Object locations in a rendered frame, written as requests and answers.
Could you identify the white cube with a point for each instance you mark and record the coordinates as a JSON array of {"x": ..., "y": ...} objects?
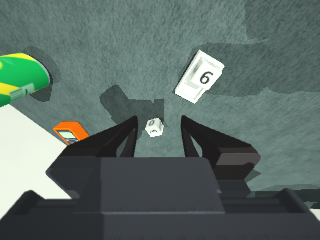
[
  {"x": 154, "y": 127},
  {"x": 205, "y": 74}
]

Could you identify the orange multimeter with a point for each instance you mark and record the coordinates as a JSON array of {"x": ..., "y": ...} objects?
[{"x": 70, "y": 131}]

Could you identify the green and yellow drink can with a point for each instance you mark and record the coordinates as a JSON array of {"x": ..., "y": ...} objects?
[{"x": 20, "y": 75}]

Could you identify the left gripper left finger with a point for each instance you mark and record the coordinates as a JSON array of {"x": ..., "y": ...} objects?
[{"x": 105, "y": 143}]

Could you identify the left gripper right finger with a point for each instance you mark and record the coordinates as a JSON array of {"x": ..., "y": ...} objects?
[{"x": 230, "y": 158}]

